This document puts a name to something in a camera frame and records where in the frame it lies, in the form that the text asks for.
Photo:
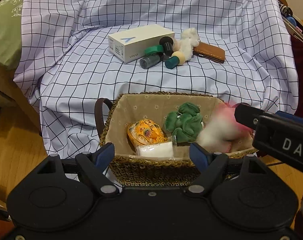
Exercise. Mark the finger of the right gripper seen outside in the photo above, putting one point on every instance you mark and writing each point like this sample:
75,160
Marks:
249,118

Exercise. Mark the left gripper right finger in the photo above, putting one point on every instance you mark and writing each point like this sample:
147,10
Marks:
212,170

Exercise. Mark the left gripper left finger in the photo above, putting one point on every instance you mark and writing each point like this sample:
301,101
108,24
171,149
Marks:
91,168

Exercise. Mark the pink white small toy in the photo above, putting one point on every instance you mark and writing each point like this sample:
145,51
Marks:
222,133

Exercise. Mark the green white plush toy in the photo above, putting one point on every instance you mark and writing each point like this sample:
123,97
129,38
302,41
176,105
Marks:
185,124

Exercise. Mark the white tissue packet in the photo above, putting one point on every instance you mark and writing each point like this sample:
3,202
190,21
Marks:
162,150

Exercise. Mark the orange satin pouch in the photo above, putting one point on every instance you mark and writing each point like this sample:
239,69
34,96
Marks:
145,132

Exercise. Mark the teal handle cream sponge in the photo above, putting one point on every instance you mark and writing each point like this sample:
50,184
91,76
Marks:
177,59

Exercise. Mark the white fluffy plush toy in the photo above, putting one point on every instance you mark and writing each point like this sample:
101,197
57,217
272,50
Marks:
188,40

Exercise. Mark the black makeup sponge brush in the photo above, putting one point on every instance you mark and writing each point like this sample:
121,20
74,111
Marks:
167,44

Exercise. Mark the woven lined basket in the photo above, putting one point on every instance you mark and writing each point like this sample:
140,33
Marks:
139,119

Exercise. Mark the brown leather wallet case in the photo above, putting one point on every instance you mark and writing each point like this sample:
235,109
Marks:
210,52

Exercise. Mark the grey translucent bottle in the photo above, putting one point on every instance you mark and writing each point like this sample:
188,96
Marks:
150,60

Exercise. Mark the green tape roll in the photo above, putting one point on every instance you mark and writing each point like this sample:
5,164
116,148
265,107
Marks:
158,49

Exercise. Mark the white vivo phone box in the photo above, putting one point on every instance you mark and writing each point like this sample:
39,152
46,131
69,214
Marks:
129,45

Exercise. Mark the checkered lavender sheet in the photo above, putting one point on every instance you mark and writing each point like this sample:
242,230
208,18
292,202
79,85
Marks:
77,51

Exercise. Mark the green embroidered pillow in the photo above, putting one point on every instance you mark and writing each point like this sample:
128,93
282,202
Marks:
10,33

